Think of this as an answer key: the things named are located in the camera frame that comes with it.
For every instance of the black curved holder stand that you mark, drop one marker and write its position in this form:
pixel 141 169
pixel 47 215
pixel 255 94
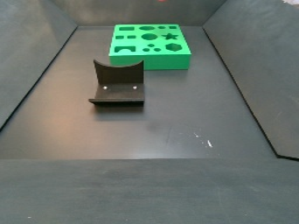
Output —
pixel 120 84

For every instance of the green shape sorter block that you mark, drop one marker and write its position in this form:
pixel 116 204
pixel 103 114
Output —
pixel 157 44

